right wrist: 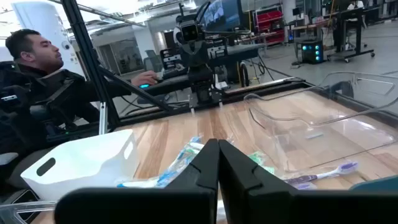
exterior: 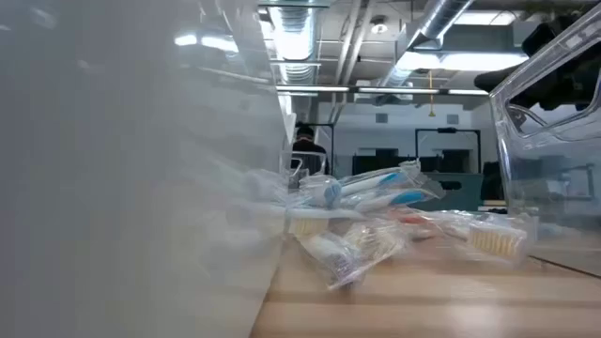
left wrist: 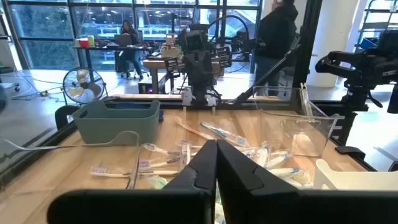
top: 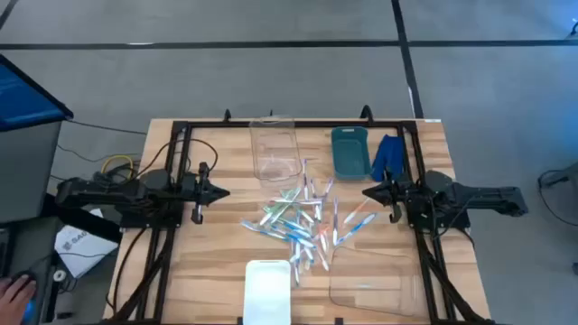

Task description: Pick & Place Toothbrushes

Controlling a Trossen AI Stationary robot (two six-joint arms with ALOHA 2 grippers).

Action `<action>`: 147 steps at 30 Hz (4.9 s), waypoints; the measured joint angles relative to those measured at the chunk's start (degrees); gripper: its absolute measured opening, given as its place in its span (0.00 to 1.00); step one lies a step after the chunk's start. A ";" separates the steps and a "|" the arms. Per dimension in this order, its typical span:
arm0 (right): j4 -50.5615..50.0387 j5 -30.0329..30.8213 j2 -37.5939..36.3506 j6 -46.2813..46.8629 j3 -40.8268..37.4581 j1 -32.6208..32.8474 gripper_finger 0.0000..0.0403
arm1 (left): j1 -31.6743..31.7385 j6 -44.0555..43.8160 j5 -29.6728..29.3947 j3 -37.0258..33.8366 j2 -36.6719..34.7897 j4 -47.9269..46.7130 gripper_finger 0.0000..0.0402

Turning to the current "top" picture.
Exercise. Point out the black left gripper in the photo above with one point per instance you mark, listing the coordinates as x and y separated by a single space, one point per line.
192 192

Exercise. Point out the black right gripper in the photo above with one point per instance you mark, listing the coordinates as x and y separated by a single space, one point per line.
404 194

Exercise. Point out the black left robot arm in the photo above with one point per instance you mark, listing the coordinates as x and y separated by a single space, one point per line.
113 192

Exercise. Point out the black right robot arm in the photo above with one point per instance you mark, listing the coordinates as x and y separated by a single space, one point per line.
487 198

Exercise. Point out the blue cloth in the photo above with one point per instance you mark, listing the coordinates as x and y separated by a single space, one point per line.
388 153

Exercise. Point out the teal plastic basket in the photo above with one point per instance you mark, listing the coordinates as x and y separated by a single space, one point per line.
350 158

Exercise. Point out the small clear plastic bin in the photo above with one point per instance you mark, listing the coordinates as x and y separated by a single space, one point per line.
275 149

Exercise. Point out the white label sticker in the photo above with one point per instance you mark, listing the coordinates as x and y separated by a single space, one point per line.
432 120

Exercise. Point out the large clear plastic bin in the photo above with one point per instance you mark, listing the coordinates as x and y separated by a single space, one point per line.
375 284

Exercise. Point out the white plastic bin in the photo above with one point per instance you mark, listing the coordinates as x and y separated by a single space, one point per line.
266 293

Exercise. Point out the white printed paper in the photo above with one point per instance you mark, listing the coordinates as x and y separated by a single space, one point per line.
86 253

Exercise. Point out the white tape roll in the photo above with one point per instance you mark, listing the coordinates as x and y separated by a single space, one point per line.
56 275

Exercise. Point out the gray stand leg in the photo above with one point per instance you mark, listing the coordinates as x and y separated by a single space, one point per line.
564 177

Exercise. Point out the black desk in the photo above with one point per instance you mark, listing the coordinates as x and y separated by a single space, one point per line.
27 244

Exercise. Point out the computer monitor with blue screen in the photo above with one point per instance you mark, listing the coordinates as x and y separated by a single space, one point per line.
22 99

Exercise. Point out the black computer mouse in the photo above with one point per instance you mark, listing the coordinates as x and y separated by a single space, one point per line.
30 312

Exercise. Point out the person's hand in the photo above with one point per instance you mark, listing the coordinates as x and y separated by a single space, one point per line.
13 300

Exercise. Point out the black stand foot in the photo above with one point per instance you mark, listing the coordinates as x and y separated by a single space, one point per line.
574 29

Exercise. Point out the black frame clamp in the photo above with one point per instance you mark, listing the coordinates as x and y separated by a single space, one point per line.
227 116
366 115

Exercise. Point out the black metal table frame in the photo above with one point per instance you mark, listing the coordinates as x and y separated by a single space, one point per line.
325 123

